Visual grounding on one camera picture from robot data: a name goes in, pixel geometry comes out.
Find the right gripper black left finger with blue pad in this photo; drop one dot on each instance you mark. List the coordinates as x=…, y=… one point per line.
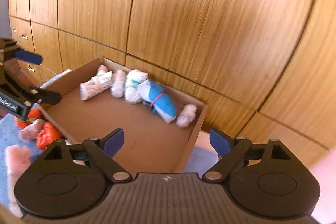
x=101, y=153

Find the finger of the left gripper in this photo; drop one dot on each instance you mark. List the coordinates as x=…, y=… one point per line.
x=29, y=95
x=28, y=57

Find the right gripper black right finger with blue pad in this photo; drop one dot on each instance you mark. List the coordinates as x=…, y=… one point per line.
x=232, y=152

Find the plastic small sock bundle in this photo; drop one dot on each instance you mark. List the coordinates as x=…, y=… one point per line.
x=186, y=116

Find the pink fluffy sock bundle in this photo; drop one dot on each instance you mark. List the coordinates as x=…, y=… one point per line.
x=17, y=160

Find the blue white sock bundle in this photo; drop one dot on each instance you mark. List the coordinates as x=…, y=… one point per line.
x=159, y=101

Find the orange green sock bundle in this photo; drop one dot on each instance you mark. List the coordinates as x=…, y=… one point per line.
x=33, y=115

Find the blue towel mat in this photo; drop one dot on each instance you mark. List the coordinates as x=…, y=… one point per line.
x=201, y=159

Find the light pink sock bundle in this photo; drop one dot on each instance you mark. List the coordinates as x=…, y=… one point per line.
x=31, y=131

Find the brown cardboard box tray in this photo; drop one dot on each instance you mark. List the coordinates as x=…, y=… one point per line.
x=151, y=145

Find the pale pink sock roll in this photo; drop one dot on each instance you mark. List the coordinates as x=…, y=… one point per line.
x=97, y=84

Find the white pink sock roll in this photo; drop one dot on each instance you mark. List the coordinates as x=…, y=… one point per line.
x=118, y=84

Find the white mint sock bundle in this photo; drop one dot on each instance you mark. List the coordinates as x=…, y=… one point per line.
x=133, y=79

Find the wooden wardrobe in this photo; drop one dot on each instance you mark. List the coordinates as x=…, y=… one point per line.
x=264, y=68

